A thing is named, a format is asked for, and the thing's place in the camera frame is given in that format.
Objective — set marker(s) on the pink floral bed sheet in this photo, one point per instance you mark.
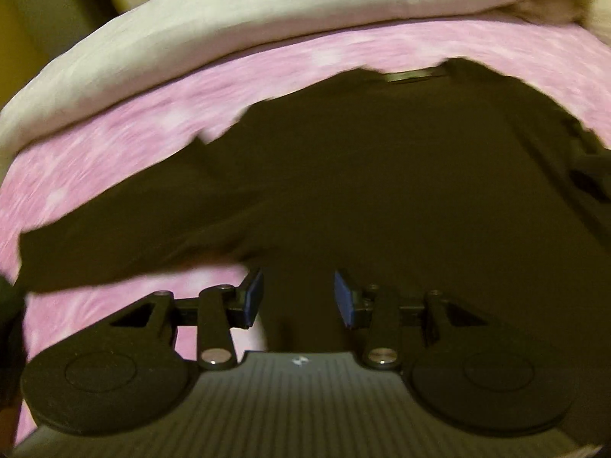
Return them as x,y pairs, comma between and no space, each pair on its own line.
143,119

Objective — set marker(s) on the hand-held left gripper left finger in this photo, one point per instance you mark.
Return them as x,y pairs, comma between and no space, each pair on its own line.
253,298

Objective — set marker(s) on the folded cream comforter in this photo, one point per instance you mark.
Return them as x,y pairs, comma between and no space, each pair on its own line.
191,33

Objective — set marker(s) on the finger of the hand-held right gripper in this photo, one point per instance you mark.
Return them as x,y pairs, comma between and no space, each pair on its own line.
592,171

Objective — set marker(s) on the dark long-sleeve shirt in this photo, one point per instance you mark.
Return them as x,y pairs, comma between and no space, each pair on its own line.
382,176

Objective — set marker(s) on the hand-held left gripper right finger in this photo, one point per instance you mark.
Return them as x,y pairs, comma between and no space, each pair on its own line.
342,296

